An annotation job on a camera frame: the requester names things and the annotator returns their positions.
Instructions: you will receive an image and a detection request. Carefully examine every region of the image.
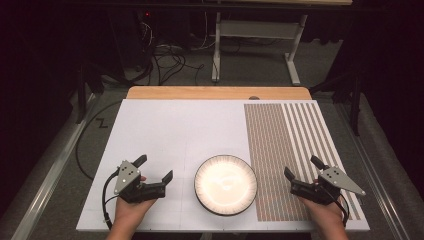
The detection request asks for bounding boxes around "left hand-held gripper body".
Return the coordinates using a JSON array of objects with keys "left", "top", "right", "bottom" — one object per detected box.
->
[{"left": 114, "top": 160, "right": 166, "bottom": 205}]

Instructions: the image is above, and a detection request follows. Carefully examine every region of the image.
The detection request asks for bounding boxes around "wooden table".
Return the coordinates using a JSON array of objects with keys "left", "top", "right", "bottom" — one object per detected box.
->
[{"left": 126, "top": 85, "right": 313, "bottom": 101}]

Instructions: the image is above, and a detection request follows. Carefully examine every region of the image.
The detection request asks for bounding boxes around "white metal stand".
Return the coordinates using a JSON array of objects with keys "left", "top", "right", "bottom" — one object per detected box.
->
[{"left": 211, "top": 11, "right": 309, "bottom": 86}]

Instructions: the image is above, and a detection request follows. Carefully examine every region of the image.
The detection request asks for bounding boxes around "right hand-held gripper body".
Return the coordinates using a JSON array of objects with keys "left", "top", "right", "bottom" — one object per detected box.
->
[{"left": 290, "top": 166, "right": 367, "bottom": 206}]

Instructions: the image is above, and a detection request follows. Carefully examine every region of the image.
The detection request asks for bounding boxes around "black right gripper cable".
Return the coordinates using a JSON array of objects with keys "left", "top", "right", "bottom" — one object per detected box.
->
[{"left": 328, "top": 189, "right": 351, "bottom": 228}]

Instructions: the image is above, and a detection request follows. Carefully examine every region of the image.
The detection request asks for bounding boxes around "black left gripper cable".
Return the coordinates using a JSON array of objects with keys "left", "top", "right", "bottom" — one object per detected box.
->
[{"left": 101, "top": 169, "right": 122, "bottom": 231}]

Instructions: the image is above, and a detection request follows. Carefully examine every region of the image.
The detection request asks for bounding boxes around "person's left hand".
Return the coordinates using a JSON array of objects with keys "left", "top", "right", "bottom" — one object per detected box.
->
[{"left": 111, "top": 175, "right": 158, "bottom": 232}]

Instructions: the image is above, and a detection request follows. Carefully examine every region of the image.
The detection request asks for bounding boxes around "striped brown mat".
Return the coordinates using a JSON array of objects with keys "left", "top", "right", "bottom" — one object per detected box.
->
[{"left": 243, "top": 102, "right": 363, "bottom": 223}]

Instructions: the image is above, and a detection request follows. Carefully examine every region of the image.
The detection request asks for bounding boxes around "black floor cable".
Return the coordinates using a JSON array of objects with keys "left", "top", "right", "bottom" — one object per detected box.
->
[{"left": 74, "top": 100, "right": 124, "bottom": 181}]

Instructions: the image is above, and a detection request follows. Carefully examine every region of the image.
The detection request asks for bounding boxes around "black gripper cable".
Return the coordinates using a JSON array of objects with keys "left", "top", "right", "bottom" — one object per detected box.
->
[
  {"left": 328, "top": 189, "right": 351, "bottom": 228},
  {"left": 101, "top": 169, "right": 122, "bottom": 231}
]

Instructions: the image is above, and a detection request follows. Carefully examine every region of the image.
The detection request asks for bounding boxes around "dark device with red light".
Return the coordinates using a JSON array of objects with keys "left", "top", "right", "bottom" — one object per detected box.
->
[{"left": 134, "top": 9, "right": 158, "bottom": 24}]

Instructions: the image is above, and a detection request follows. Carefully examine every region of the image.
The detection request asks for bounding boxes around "person's right hand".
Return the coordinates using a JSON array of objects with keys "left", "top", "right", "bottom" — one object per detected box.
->
[{"left": 297, "top": 179, "right": 345, "bottom": 232}]

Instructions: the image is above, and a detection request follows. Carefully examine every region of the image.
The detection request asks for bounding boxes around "metal floor rail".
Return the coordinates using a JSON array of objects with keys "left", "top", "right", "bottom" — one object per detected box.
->
[
  {"left": 333, "top": 99, "right": 412, "bottom": 240},
  {"left": 9, "top": 92, "right": 102, "bottom": 240}
]

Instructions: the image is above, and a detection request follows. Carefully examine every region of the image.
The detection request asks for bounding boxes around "white board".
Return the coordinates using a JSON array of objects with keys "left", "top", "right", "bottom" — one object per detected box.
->
[{"left": 76, "top": 98, "right": 371, "bottom": 233}]

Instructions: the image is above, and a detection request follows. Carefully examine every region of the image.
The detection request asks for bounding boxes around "black stand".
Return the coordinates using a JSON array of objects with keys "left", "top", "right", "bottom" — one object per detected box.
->
[
  {"left": 75, "top": 61, "right": 105, "bottom": 125},
  {"left": 309, "top": 71, "right": 364, "bottom": 137}
]

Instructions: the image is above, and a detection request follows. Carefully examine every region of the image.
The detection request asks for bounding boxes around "tangle of black cables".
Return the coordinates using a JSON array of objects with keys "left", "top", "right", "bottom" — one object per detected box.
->
[{"left": 131, "top": 19, "right": 207, "bottom": 86}]

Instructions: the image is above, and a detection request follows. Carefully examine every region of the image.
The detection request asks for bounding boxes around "white plate with dark rim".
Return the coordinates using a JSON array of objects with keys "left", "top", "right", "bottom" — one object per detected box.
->
[{"left": 193, "top": 154, "right": 259, "bottom": 217}]

